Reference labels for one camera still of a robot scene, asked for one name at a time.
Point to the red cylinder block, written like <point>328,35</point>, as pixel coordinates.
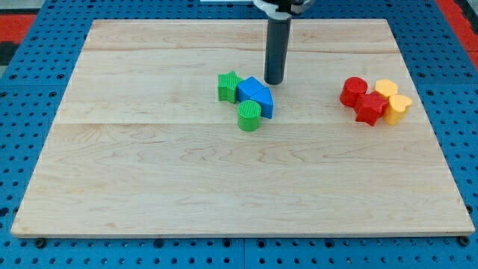
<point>353,88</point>

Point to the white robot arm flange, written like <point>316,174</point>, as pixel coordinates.
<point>283,9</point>

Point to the blue triangular block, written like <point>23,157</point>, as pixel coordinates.
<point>264,98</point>

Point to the green cylinder block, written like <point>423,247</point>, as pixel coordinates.
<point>249,115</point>

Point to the blue cube block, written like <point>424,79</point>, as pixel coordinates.
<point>248,88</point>

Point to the light wooden board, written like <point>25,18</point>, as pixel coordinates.
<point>141,147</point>

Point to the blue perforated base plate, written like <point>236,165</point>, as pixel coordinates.
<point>36,77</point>

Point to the red star block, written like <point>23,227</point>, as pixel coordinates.
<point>370,107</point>

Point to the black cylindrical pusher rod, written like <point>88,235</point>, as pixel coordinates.
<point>278,30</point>

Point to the green star block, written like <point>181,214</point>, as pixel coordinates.
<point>227,86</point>

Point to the yellow hexagon block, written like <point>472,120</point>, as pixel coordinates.
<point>386,88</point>

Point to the yellow heart block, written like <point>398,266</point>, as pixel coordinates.
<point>398,106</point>

